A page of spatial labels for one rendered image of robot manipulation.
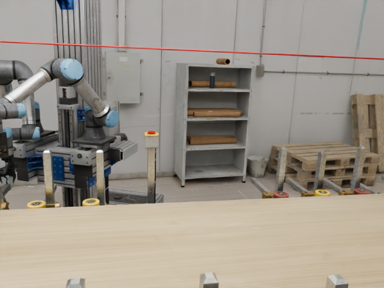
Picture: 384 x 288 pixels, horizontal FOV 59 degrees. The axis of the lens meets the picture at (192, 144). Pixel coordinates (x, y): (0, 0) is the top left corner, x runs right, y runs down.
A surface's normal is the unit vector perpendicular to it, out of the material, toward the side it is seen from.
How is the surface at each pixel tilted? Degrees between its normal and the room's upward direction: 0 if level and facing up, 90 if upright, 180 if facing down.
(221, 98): 90
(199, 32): 90
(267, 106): 90
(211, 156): 90
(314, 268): 0
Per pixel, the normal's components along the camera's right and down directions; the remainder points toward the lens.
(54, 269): 0.04, -0.97
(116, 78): 0.29, 0.24
